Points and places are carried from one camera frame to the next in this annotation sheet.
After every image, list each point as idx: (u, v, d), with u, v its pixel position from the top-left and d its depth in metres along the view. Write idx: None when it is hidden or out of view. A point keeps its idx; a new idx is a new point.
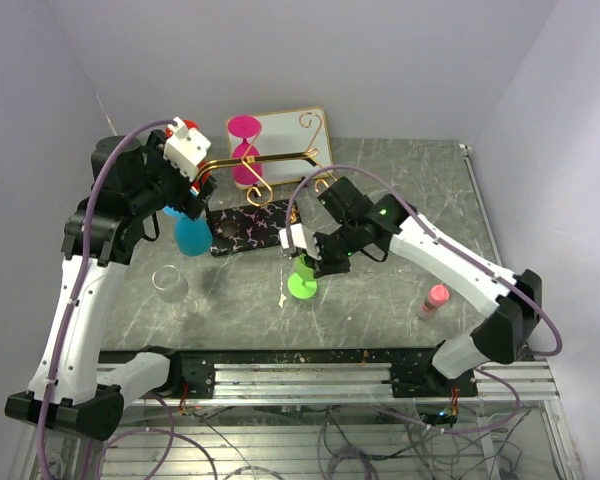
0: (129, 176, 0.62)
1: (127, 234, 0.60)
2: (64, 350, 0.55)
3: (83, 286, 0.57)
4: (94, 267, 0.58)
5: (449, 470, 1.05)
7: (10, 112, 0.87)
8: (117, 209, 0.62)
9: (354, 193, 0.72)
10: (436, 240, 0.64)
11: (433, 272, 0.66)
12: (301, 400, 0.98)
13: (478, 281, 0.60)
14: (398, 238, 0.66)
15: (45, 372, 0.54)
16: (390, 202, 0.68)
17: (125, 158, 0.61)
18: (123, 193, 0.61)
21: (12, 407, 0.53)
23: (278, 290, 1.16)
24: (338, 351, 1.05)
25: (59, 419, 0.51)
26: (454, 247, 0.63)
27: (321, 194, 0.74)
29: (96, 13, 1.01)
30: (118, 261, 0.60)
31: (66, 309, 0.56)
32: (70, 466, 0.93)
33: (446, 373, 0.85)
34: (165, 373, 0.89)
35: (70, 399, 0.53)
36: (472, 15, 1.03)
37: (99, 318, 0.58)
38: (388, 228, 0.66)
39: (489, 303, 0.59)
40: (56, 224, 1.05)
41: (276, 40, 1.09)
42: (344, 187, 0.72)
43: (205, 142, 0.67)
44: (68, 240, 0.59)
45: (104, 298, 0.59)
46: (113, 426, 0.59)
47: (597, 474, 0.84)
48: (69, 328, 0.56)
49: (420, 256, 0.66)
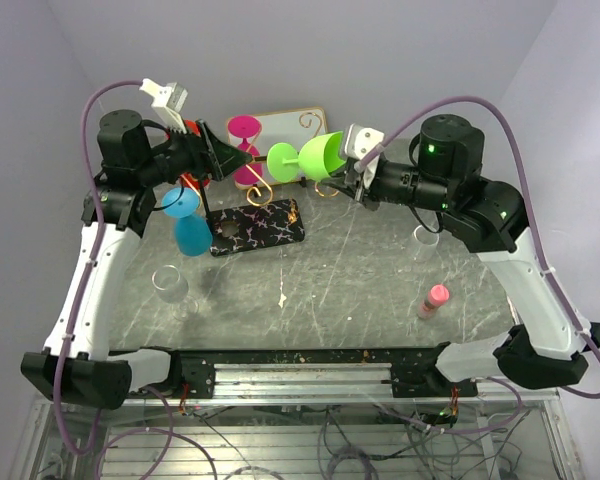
0: (137, 150, 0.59)
1: (142, 206, 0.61)
2: (81, 307, 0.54)
3: (101, 248, 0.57)
4: (112, 231, 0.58)
5: (449, 470, 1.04)
7: (10, 112, 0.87)
8: (130, 184, 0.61)
9: (478, 161, 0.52)
10: (544, 273, 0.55)
11: (514, 296, 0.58)
12: (301, 400, 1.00)
13: (564, 330, 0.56)
14: (506, 256, 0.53)
15: (62, 328, 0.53)
16: (515, 204, 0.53)
17: (128, 137, 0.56)
18: (132, 170, 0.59)
21: (27, 363, 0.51)
23: (278, 290, 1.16)
24: (338, 351, 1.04)
25: (76, 371, 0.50)
26: (559, 287, 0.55)
27: (442, 140, 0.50)
29: (97, 13, 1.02)
30: (134, 232, 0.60)
31: (85, 268, 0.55)
32: (70, 466, 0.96)
33: (449, 376, 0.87)
34: (165, 371, 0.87)
35: (86, 353, 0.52)
36: (471, 15, 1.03)
37: (114, 282, 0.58)
38: (504, 240, 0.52)
39: (563, 355, 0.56)
40: (56, 224, 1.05)
41: (276, 41, 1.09)
42: (475, 148, 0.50)
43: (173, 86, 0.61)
44: (89, 208, 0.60)
45: (120, 263, 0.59)
46: (121, 397, 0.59)
47: (597, 474, 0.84)
48: (88, 286, 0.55)
49: (514, 280, 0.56)
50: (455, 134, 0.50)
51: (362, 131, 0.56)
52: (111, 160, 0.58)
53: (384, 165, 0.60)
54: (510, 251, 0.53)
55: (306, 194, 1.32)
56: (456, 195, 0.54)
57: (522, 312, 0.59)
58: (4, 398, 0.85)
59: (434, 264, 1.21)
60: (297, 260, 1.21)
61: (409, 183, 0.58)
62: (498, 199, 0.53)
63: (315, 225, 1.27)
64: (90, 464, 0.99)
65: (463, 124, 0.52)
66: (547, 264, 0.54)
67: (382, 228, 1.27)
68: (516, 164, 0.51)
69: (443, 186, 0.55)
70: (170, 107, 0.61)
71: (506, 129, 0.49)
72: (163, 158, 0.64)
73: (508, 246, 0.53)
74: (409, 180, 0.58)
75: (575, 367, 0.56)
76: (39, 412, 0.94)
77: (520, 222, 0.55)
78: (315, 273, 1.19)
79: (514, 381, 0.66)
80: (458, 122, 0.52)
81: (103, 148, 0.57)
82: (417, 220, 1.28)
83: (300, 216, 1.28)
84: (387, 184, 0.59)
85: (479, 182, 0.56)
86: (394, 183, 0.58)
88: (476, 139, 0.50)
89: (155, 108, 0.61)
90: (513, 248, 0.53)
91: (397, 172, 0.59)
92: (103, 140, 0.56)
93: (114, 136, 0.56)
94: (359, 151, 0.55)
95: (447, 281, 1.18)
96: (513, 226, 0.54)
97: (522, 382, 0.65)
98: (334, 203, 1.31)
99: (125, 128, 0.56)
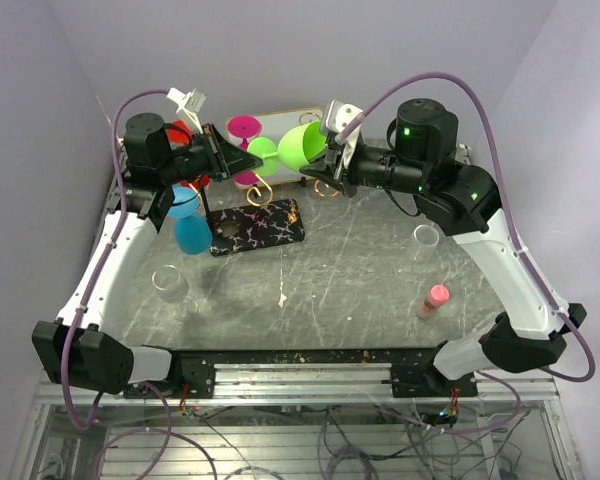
0: (159, 152, 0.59)
1: (162, 202, 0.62)
2: (96, 283, 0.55)
3: (122, 232, 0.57)
4: (134, 218, 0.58)
5: (449, 470, 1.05)
7: (9, 111, 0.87)
8: (149, 181, 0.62)
9: (451, 147, 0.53)
10: (518, 252, 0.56)
11: (491, 277, 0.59)
12: (301, 400, 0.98)
13: (540, 310, 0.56)
14: (480, 237, 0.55)
15: (76, 300, 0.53)
16: (486, 188, 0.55)
17: (152, 138, 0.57)
18: (154, 169, 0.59)
21: (41, 330, 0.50)
23: (278, 290, 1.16)
24: (338, 351, 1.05)
25: (82, 343, 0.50)
26: (533, 267, 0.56)
27: (418, 124, 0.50)
29: (96, 12, 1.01)
30: (153, 224, 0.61)
31: (105, 248, 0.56)
32: (70, 466, 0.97)
33: (447, 374, 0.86)
34: (165, 369, 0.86)
35: (96, 325, 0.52)
36: (471, 14, 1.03)
37: (130, 264, 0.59)
38: (476, 222, 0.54)
39: (541, 336, 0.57)
40: (55, 223, 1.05)
41: (276, 41, 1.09)
42: (448, 134, 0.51)
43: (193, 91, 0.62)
44: (114, 198, 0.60)
45: (139, 247, 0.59)
46: (123, 380, 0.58)
47: (597, 474, 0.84)
48: (106, 266, 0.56)
49: (489, 261, 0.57)
50: (431, 118, 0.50)
51: (344, 106, 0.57)
52: (134, 161, 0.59)
53: (362, 149, 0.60)
54: (482, 231, 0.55)
55: (306, 194, 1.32)
56: (430, 178, 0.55)
57: (500, 293, 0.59)
58: (3, 399, 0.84)
59: (434, 264, 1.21)
60: (297, 260, 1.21)
61: (387, 166, 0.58)
62: (469, 182, 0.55)
63: (315, 225, 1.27)
64: (90, 465, 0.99)
65: (437, 109, 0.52)
66: (520, 244, 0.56)
67: (382, 228, 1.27)
68: (490, 147, 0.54)
69: (418, 170, 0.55)
70: (189, 109, 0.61)
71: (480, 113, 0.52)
72: (182, 161, 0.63)
73: (479, 226, 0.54)
74: (387, 163, 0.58)
75: (553, 346, 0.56)
76: (39, 412, 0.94)
77: (491, 204, 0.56)
78: (315, 273, 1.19)
79: (498, 365, 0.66)
80: (433, 106, 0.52)
81: (127, 150, 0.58)
82: (417, 220, 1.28)
83: (300, 216, 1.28)
84: (364, 167, 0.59)
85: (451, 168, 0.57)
86: (372, 166, 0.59)
88: (448, 123, 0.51)
89: (179, 114, 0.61)
90: (485, 228, 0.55)
91: (374, 156, 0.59)
92: (129, 143, 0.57)
93: (138, 140, 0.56)
94: (339, 125, 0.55)
95: (447, 281, 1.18)
96: (484, 208, 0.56)
97: (505, 366, 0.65)
98: (334, 203, 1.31)
99: (149, 129, 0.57)
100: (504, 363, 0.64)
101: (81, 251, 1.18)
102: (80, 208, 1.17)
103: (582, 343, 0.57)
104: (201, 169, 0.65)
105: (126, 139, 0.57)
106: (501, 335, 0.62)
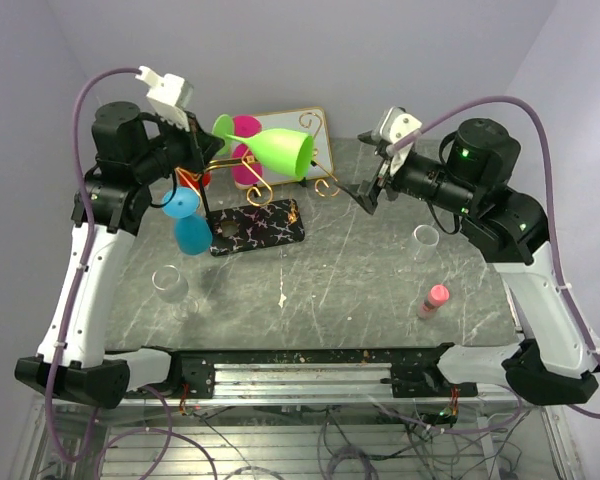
0: (131, 145, 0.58)
1: (134, 204, 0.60)
2: (73, 315, 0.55)
3: (92, 252, 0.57)
4: (102, 233, 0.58)
5: (449, 470, 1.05)
7: (10, 112, 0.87)
8: (123, 179, 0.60)
9: (509, 174, 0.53)
10: (559, 288, 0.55)
11: (528, 308, 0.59)
12: (301, 400, 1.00)
13: (576, 348, 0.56)
14: (523, 268, 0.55)
15: (55, 335, 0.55)
16: (535, 219, 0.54)
17: (125, 129, 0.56)
18: (127, 165, 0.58)
21: (22, 369, 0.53)
23: (278, 290, 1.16)
24: (338, 351, 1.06)
25: (68, 381, 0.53)
26: (574, 304, 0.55)
27: (483, 149, 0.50)
29: (96, 13, 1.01)
30: (128, 231, 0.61)
31: (76, 274, 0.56)
32: (70, 467, 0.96)
33: (447, 377, 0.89)
34: (164, 370, 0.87)
35: (79, 362, 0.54)
36: (471, 16, 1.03)
37: (107, 284, 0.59)
38: (523, 255, 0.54)
39: (573, 373, 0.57)
40: (55, 224, 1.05)
41: (277, 43, 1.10)
42: (508, 161, 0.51)
43: (178, 80, 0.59)
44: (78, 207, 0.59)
45: (113, 265, 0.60)
46: (117, 397, 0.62)
47: (597, 474, 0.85)
48: (80, 291, 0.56)
49: (530, 291, 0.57)
50: (492, 143, 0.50)
51: (401, 115, 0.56)
52: (105, 155, 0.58)
53: (412, 158, 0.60)
54: (526, 263, 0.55)
55: (306, 194, 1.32)
56: (480, 202, 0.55)
57: (535, 325, 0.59)
58: (3, 400, 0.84)
59: (434, 264, 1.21)
60: (297, 260, 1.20)
61: (434, 180, 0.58)
62: (519, 211, 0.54)
63: (315, 225, 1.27)
64: (90, 465, 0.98)
65: (499, 133, 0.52)
66: (564, 279, 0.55)
67: (382, 228, 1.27)
68: (547, 183, 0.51)
69: (467, 191, 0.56)
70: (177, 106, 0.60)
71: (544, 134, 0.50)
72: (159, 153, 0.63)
73: (524, 258, 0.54)
74: (435, 178, 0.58)
75: (584, 386, 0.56)
76: (39, 412, 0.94)
77: (540, 236, 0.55)
78: (315, 273, 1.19)
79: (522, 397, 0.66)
80: (496, 130, 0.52)
81: (97, 140, 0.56)
82: (417, 220, 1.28)
83: (300, 216, 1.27)
84: (410, 177, 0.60)
85: (503, 192, 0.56)
86: (419, 177, 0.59)
88: (510, 149, 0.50)
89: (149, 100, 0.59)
90: (530, 260, 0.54)
91: (423, 169, 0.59)
92: (99, 133, 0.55)
93: (109, 129, 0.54)
94: (393, 136, 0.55)
95: (447, 281, 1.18)
96: (532, 238, 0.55)
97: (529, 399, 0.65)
98: (334, 203, 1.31)
99: (122, 120, 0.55)
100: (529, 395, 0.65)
101: None
102: None
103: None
104: (181, 155, 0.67)
105: (97, 129, 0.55)
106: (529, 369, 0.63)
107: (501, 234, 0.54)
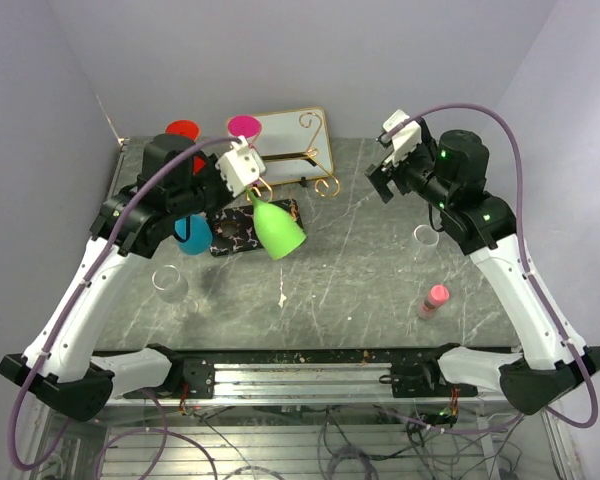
0: (175, 176, 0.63)
1: (152, 229, 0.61)
2: (63, 327, 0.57)
3: (98, 269, 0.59)
4: (114, 255, 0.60)
5: (449, 470, 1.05)
7: (10, 111, 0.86)
8: (154, 202, 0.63)
9: (482, 174, 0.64)
10: (525, 275, 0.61)
11: (505, 300, 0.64)
12: (301, 400, 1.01)
13: (547, 336, 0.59)
14: (488, 252, 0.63)
15: (42, 342, 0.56)
16: (503, 215, 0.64)
17: (176, 159, 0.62)
18: (163, 190, 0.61)
21: (3, 366, 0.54)
23: (278, 290, 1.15)
24: (339, 351, 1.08)
25: (43, 392, 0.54)
26: (542, 291, 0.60)
27: (450, 149, 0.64)
29: (96, 12, 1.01)
30: (139, 255, 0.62)
31: (77, 287, 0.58)
32: (70, 467, 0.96)
33: (445, 374, 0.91)
34: (162, 375, 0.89)
35: (56, 376, 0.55)
36: (472, 15, 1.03)
37: (105, 302, 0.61)
38: (484, 240, 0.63)
39: (547, 364, 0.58)
40: (56, 224, 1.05)
41: (277, 41, 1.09)
42: (478, 161, 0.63)
43: (260, 168, 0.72)
44: (98, 222, 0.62)
45: (116, 285, 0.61)
46: (96, 410, 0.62)
47: (597, 474, 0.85)
48: (76, 304, 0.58)
49: (501, 280, 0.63)
50: (464, 146, 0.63)
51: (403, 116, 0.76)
52: (146, 177, 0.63)
53: (418, 161, 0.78)
54: (490, 248, 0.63)
55: (306, 194, 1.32)
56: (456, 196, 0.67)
57: (513, 317, 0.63)
58: (2, 400, 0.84)
59: (434, 264, 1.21)
60: (297, 260, 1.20)
61: (425, 177, 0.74)
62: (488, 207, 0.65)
63: (315, 225, 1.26)
64: (91, 465, 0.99)
65: (476, 142, 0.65)
66: (529, 267, 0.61)
67: (382, 228, 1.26)
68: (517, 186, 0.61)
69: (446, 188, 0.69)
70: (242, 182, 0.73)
71: (511, 140, 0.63)
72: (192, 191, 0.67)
73: (488, 244, 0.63)
74: (427, 176, 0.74)
75: (557, 378, 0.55)
76: (39, 412, 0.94)
77: (509, 229, 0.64)
78: (315, 273, 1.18)
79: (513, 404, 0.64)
80: (472, 138, 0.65)
81: (147, 162, 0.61)
82: (417, 220, 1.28)
83: (300, 216, 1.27)
84: (410, 172, 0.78)
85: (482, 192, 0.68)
86: (417, 174, 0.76)
88: (480, 152, 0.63)
89: (225, 157, 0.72)
90: (493, 245, 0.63)
91: (419, 170, 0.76)
92: (152, 155, 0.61)
93: (160, 154, 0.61)
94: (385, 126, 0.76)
95: (448, 281, 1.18)
96: (498, 230, 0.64)
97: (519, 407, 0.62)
98: (334, 203, 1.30)
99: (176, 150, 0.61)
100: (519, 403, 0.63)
101: (80, 251, 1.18)
102: (79, 207, 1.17)
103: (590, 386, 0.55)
104: (212, 197, 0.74)
105: (150, 152, 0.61)
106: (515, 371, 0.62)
107: (470, 224, 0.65)
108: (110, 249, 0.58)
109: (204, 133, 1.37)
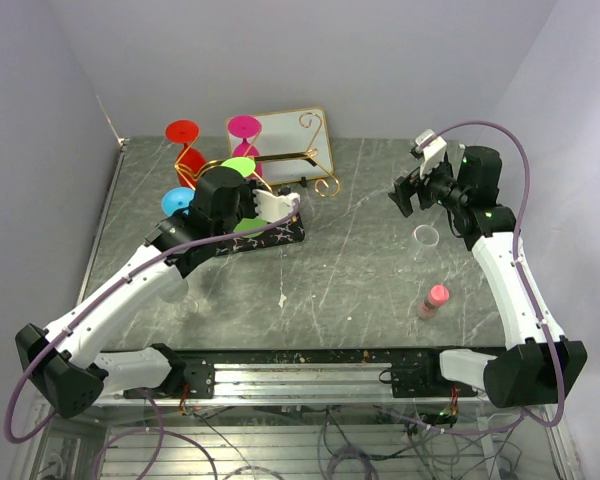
0: (221, 204, 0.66)
1: (195, 253, 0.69)
2: (92, 312, 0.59)
3: (142, 272, 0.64)
4: (160, 263, 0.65)
5: (449, 470, 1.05)
7: (10, 111, 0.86)
8: (202, 229, 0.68)
9: (495, 181, 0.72)
10: (514, 262, 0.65)
11: (493, 286, 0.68)
12: (301, 400, 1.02)
13: (524, 316, 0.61)
14: (483, 240, 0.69)
15: (68, 320, 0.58)
16: (507, 218, 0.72)
17: (223, 192, 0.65)
18: (210, 218, 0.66)
21: (23, 332, 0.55)
23: (278, 290, 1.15)
24: (338, 351, 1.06)
25: (48, 366, 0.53)
26: (526, 277, 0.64)
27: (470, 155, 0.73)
29: (97, 12, 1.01)
30: (177, 271, 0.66)
31: (119, 279, 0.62)
32: (70, 467, 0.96)
33: (444, 370, 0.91)
34: (159, 378, 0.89)
35: (70, 353, 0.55)
36: (471, 16, 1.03)
37: (135, 303, 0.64)
38: (480, 229, 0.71)
39: (519, 340, 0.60)
40: (55, 223, 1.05)
41: (278, 41, 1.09)
42: (492, 168, 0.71)
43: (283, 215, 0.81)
44: (155, 231, 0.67)
45: (150, 291, 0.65)
46: (77, 409, 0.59)
47: (596, 474, 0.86)
48: (111, 296, 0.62)
49: (490, 267, 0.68)
50: (481, 155, 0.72)
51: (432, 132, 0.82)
52: (197, 204, 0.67)
53: (441, 175, 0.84)
54: (486, 235, 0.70)
55: (306, 194, 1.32)
56: (468, 197, 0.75)
57: (499, 305, 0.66)
58: (1, 400, 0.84)
59: (434, 264, 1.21)
60: (297, 260, 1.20)
61: (448, 187, 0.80)
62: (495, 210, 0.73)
63: (315, 225, 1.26)
64: (90, 465, 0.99)
65: (495, 154, 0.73)
66: (519, 255, 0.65)
67: (382, 228, 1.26)
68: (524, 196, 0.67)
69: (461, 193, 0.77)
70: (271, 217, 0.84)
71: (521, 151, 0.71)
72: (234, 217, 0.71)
73: (484, 233, 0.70)
74: (450, 186, 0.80)
75: (523, 352, 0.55)
76: (40, 411, 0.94)
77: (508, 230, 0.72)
78: (315, 273, 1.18)
79: (493, 396, 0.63)
80: (491, 150, 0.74)
81: (199, 193, 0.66)
82: (417, 221, 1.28)
83: (300, 216, 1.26)
84: (434, 185, 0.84)
85: (494, 200, 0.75)
86: (440, 186, 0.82)
88: (495, 161, 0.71)
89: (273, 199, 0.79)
90: (489, 234, 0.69)
91: (441, 182, 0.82)
92: (203, 187, 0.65)
93: (208, 188, 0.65)
94: (419, 136, 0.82)
95: (447, 281, 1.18)
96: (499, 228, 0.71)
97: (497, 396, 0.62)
98: (334, 203, 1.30)
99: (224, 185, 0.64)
100: (496, 396, 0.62)
101: (79, 251, 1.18)
102: (78, 207, 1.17)
103: (558, 365, 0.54)
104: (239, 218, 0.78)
105: (202, 184, 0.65)
106: (494, 361, 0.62)
107: (473, 218, 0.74)
108: (160, 259, 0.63)
109: (204, 133, 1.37)
